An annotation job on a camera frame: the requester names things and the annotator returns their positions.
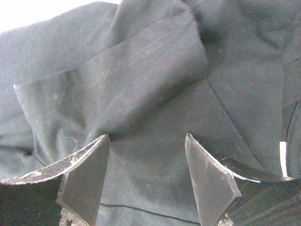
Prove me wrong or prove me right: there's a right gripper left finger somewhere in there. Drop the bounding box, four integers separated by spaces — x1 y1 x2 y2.
0 134 110 226

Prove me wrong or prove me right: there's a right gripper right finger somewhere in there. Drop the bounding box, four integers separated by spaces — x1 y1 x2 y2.
185 134 301 226

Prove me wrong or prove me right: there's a black t shirt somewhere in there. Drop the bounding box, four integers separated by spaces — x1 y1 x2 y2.
0 0 301 226

